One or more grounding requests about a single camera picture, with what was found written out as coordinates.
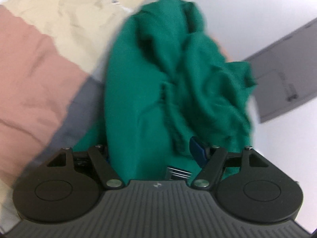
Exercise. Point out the black door handle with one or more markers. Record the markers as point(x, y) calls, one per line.
point(292, 97)

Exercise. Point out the grey wardrobe door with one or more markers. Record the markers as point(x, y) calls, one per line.
point(283, 68)

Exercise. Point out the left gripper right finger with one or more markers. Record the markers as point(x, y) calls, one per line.
point(211, 161)

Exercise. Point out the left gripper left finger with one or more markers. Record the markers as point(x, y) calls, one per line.
point(99, 157)

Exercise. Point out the green hooded sweatshirt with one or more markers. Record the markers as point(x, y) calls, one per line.
point(166, 82)

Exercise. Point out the patchwork bed quilt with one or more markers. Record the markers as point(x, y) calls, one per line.
point(53, 65)

